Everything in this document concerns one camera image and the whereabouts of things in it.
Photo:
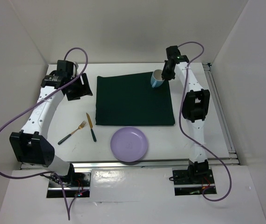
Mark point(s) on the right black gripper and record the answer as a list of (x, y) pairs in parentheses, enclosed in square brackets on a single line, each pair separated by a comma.
[(164, 74)]

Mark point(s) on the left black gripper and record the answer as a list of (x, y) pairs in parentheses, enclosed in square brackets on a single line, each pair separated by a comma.
[(84, 89)]

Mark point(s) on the blue mug white inside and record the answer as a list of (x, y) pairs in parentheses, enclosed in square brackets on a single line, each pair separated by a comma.
[(156, 79)]

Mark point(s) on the gold knife green handle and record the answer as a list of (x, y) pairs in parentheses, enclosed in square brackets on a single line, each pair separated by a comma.
[(91, 127)]

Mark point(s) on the dark green cloth napkin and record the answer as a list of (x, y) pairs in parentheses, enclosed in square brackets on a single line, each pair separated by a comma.
[(129, 100)]

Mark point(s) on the lilac plastic plate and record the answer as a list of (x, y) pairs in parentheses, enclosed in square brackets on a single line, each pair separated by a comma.
[(129, 144)]

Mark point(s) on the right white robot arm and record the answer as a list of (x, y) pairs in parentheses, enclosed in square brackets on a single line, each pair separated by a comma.
[(194, 109)]

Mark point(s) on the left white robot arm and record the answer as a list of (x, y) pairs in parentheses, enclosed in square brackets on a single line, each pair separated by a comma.
[(30, 144)]

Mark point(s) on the gold fork green handle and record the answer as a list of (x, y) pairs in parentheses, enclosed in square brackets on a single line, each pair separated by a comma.
[(81, 126)]

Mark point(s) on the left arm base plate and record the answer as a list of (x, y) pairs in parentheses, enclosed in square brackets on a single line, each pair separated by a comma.
[(76, 186)]

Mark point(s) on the aluminium rail front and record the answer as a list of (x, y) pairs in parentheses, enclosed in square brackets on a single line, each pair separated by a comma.
[(232, 160)]

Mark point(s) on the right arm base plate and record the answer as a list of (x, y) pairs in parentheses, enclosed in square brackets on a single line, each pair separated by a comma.
[(185, 186)]

